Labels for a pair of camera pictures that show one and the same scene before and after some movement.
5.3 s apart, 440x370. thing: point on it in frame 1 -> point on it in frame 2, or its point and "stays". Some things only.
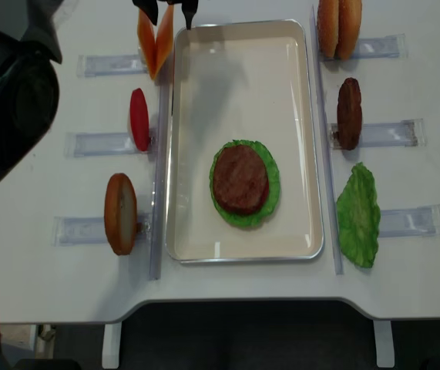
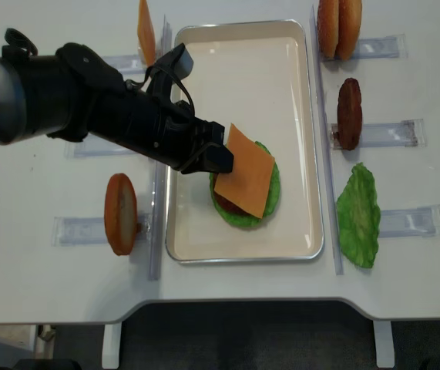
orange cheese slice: (164, 42) -> (248, 184)
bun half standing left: (121, 213) stays
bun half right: (349, 16) stays
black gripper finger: (189, 8) -> (179, 139)
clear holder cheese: (92, 65) stays
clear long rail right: (333, 196) stays
